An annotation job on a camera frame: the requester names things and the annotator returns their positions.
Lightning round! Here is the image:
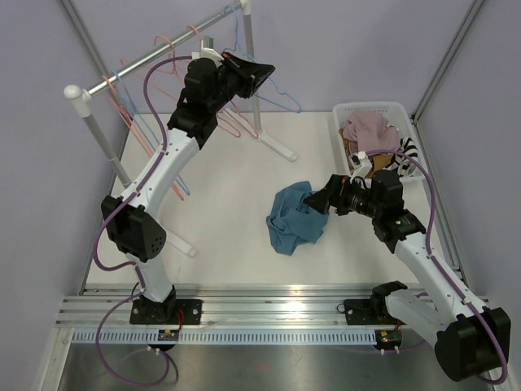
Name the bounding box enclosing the metal clothes rack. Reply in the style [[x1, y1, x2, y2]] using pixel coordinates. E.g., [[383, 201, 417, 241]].
[[59, 1, 302, 257]]

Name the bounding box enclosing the mustard tank top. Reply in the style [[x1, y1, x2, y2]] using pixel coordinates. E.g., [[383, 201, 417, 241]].
[[342, 137, 393, 179]]

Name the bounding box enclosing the teal blue tank top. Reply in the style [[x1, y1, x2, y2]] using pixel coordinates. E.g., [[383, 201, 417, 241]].
[[266, 181, 329, 256]]

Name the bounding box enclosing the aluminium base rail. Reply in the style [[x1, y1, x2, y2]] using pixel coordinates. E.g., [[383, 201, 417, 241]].
[[55, 283, 372, 329]]

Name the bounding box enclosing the pink hanger of mauve top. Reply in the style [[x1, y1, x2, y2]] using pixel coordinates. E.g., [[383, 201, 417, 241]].
[[188, 24, 259, 139]]

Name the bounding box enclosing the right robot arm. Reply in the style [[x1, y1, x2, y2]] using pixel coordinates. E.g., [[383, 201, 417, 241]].
[[304, 170, 511, 384]]

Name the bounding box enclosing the mauve pink tank top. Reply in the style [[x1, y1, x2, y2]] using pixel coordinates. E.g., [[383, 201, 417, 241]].
[[340, 110, 401, 154]]

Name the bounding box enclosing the white plastic basket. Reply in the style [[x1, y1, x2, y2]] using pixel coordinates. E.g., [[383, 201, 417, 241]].
[[332, 101, 426, 174]]

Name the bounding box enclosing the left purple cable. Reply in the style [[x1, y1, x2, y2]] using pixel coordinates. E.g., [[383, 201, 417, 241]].
[[93, 56, 196, 386]]

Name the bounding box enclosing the blue hanger of teal top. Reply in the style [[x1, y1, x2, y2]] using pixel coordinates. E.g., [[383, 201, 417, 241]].
[[225, 6, 302, 114]]

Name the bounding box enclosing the white slotted cable duct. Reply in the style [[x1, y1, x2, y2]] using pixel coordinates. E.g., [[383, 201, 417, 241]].
[[72, 328, 376, 345]]

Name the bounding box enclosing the black white striped tank top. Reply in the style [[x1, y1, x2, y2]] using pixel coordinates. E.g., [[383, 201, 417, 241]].
[[384, 137, 418, 178]]

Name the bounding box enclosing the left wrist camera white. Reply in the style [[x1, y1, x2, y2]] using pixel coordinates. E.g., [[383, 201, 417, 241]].
[[191, 36, 224, 66]]

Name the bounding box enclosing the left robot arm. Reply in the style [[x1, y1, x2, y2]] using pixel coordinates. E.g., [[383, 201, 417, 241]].
[[101, 52, 275, 326]]

